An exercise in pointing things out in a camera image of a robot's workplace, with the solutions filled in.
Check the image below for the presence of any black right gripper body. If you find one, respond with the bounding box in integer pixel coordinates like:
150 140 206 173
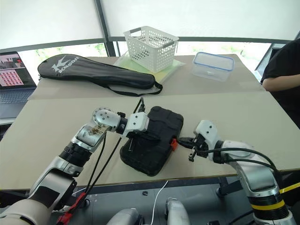
192 134 210 155

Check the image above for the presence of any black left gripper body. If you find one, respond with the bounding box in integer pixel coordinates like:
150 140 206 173
130 129 153 142

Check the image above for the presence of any black plastic tool case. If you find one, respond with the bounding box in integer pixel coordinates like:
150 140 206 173
119 105 184 177

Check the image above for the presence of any grey rounded shape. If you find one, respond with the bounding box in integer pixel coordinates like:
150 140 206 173
106 208 143 225
165 197 191 225

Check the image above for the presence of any pale green folder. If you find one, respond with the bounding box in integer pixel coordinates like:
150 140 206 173
113 54 186 83

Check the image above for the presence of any clear container with blue rim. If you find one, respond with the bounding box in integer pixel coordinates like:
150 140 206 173
191 52 236 83

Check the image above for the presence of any black racket bag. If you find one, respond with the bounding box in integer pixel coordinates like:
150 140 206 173
37 54 163 97

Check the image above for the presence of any white perforated plastic basket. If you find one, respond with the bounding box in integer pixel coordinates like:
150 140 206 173
123 25 180 73

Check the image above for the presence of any person in black shirt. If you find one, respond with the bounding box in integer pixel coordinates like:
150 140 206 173
260 38 300 129

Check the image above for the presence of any open grey laptop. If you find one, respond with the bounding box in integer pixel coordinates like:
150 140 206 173
0 51 38 120

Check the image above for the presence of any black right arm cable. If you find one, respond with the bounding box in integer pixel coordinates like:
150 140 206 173
194 147 282 182

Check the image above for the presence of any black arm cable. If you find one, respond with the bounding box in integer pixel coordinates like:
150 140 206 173
194 147 282 182
83 97 147 197

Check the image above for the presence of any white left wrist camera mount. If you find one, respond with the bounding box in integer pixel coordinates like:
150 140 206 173
121 112 150 138

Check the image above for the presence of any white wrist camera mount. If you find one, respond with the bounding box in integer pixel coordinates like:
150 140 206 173
121 112 150 138
195 120 223 148

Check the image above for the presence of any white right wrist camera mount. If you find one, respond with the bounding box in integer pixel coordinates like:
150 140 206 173
195 120 223 148

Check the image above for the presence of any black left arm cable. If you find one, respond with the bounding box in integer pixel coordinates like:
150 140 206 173
83 97 147 197

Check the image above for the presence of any dark metal table frame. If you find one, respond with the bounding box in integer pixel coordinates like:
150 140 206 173
70 176 245 207

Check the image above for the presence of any thin white cable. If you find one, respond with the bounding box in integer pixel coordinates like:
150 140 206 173
150 180 169 224

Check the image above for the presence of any red cable clip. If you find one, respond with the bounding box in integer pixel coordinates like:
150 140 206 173
57 192 86 224

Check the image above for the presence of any dark metal window frame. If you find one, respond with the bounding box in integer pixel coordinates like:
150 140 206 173
0 0 300 58

